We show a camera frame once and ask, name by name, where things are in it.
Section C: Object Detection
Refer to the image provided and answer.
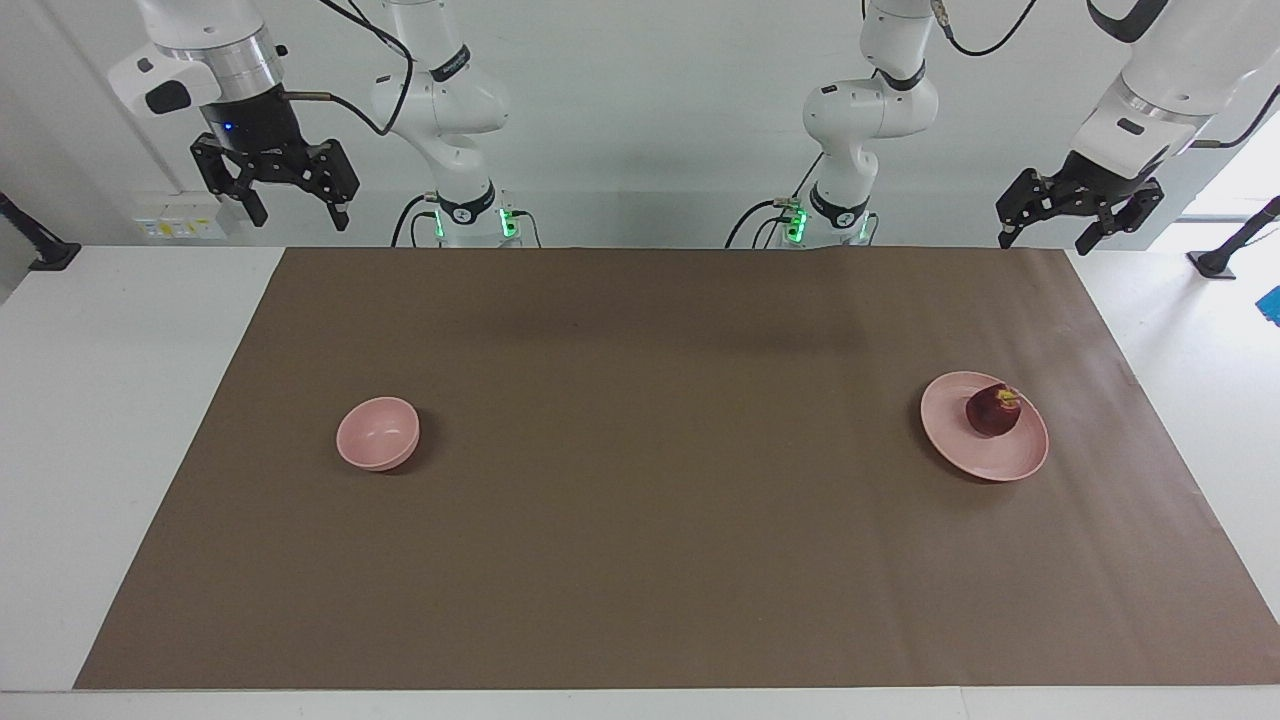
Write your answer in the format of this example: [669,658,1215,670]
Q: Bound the dark red apple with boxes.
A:
[965,383,1023,438]

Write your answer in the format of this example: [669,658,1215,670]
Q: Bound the pink bowl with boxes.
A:
[336,396,422,473]

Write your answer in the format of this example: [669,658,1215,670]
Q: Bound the pink plate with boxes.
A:
[920,371,1050,483]

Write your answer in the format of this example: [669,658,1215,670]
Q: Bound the black clamp stand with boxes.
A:
[0,190,81,271]
[1188,195,1280,279]

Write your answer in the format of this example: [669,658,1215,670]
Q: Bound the brown table mat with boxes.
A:
[73,247,1280,691]

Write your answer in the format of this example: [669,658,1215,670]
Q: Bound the white wall outlet box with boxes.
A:
[133,193,226,241]

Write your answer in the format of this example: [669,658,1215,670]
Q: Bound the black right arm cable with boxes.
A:
[280,0,416,138]

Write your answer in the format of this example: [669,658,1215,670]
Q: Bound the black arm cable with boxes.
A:
[280,0,416,138]
[930,0,1280,151]

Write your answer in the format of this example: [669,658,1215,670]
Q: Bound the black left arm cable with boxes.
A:
[930,0,1280,151]

